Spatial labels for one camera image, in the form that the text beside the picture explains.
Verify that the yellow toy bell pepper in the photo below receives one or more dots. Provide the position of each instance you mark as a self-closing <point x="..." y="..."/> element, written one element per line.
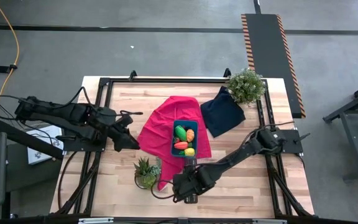
<point x="190" y="152"/>

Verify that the orange toy carrot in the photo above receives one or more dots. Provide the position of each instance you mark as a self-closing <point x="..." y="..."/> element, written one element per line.
<point x="181" y="145"/>

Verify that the leafy green potted plant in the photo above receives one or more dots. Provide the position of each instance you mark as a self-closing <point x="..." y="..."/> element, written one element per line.
<point x="245" y="87"/>

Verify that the orange toy croissant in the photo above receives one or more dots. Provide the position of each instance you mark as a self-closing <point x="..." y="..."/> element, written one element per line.
<point x="190" y="135"/>

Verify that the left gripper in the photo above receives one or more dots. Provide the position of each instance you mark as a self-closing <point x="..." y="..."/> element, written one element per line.
<point x="120" y="126"/>

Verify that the silver aluminium bar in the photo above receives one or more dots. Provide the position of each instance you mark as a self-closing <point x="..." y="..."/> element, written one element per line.
<point x="269" y="221"/>
<point x="95" y="221"/>

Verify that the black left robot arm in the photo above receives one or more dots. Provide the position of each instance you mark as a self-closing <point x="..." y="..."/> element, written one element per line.
<point x="57" y="112"/>

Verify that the black metal stand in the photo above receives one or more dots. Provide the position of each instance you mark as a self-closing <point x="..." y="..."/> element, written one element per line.
<point x="353" y="124"/>

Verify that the green toy cucumber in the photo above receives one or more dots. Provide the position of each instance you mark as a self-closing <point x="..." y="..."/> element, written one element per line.
<point x="181" y="133"/>

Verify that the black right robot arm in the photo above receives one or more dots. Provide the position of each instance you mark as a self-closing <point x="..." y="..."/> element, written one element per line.
<point x="244" y="149"/>

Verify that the succulent plant in black pot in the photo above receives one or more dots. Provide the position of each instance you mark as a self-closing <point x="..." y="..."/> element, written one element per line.
<point x="146" y="174"/>

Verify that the black metal table frame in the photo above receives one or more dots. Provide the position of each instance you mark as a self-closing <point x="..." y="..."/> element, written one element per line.
<point x="166" y="80"/>

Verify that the navy blue cloth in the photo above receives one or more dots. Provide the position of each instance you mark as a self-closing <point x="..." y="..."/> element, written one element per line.
<point x="222" y="115"/>

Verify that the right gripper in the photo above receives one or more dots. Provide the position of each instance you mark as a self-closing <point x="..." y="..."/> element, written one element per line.
<point x="191" y="183"/>

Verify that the black hazard-striped floor mat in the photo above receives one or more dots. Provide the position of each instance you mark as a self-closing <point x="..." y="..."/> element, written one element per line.
<point x="269" y="62"/>

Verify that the red cloth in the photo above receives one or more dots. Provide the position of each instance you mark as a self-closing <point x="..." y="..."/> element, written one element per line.
<point x="160" y="130"/>

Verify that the blue plastic tupperware container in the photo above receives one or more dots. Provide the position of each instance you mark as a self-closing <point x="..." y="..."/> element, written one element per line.
<point x="194" y="124"/>

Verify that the white box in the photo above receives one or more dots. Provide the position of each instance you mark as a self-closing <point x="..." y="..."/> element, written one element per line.
<point x="39" y="152"/>

